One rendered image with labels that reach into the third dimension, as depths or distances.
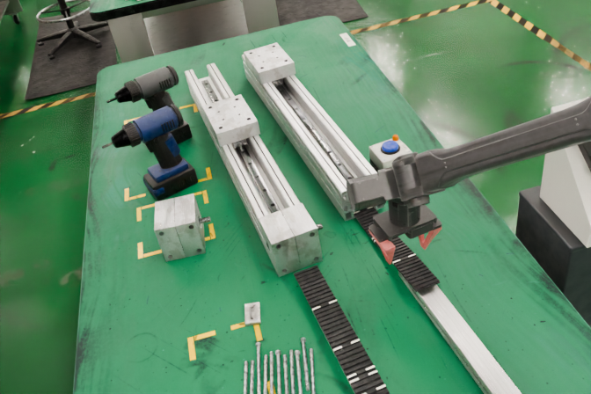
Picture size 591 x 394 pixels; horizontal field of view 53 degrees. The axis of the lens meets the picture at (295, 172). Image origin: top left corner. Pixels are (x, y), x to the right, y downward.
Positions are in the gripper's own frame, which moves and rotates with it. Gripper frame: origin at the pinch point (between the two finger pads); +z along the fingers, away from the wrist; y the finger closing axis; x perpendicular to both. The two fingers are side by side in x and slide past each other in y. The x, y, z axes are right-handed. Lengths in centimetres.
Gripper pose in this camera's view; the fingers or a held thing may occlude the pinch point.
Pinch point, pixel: (405, 251)
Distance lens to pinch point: 119.8
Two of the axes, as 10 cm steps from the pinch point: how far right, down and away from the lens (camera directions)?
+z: 1.4, 7.9, 6.0
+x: 3.8, 5.1, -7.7
